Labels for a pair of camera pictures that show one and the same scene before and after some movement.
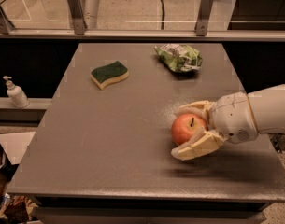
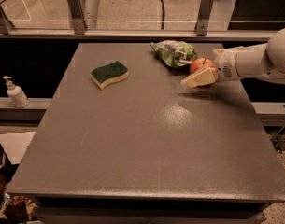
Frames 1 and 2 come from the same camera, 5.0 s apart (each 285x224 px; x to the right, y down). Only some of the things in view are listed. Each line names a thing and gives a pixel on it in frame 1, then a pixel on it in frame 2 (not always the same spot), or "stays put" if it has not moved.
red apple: [187, 127] to [200, 63]
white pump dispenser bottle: [16, 93] stays put
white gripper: [233, 116] to [225, 65]
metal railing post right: [205, 12] stays put
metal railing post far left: [4, 24] stays put
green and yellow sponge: [103, 76] stays put
